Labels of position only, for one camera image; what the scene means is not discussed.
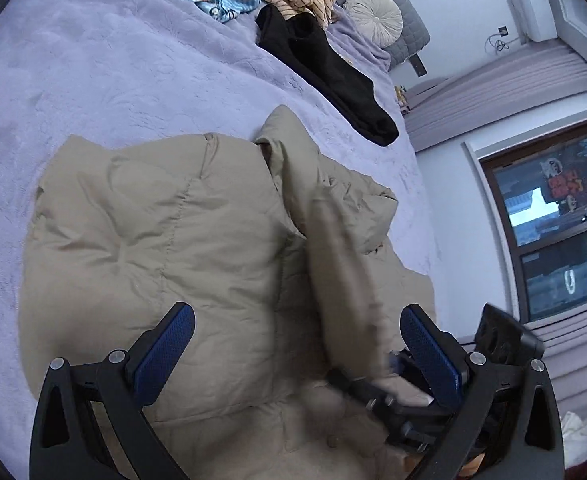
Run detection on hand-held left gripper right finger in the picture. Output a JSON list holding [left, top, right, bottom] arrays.
[[399, 304, 567, 480]]

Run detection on black garment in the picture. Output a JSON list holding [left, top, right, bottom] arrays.
[[255, 5, 399, 147]]

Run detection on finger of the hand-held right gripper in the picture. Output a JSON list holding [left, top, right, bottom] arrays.
[[386, 349, 427, 391], [326, 367, 455, 455]]

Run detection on beige puffer jacket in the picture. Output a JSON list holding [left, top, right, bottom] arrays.
[[18, 105, 437, 480]]

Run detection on white crumpled cloth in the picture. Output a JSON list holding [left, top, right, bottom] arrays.
[[560, 411, 587, 457]]

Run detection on round cream cushion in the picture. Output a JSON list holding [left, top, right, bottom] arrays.
[[343, 0, 404, 43]]

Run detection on purple pleated curtain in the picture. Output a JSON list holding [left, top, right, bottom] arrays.
[[404, 37, 587, 153]]

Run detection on wall socket with cable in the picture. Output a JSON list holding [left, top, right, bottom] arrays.
[[486, 25, 521, 55]]

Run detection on dark framed window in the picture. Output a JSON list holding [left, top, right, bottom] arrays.
[[477, 119, 587, 323]]

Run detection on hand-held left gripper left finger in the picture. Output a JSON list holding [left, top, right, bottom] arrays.
[[28, 301, 196, 480]]

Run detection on purple fleece blanket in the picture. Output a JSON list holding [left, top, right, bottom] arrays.
[[0, 0, 441, 480]]

